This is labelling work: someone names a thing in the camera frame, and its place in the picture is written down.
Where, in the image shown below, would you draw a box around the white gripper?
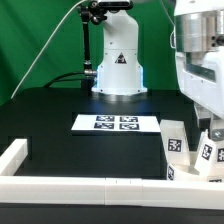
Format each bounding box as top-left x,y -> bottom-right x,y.
175,48 -> 224,141

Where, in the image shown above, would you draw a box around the white round stool seat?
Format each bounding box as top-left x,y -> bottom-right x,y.
166,152 -> 224,182

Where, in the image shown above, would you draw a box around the white marker sheet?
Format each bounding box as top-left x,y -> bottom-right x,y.
71,114 -> 160,133

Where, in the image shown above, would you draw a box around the black cables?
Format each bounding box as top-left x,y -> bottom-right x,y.
43,69 -> 98,89

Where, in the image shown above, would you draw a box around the black camera on mount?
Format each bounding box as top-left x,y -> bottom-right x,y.
91,0 -> 133,10

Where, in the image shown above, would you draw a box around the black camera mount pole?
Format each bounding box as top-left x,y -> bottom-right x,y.
77,4 -> 108,71

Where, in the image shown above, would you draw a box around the white cable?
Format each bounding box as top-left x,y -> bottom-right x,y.
10,0 -> 88,100

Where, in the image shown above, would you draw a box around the white front fence wall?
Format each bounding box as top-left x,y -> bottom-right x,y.
0,176 -> 224,210

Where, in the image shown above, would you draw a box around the white fence wall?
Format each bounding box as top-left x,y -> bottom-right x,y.
0,176 -> 224,210
0,139 -> 28,176

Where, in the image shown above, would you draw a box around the white left fence wall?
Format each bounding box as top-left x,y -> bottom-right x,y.
0,139 -> 28,176

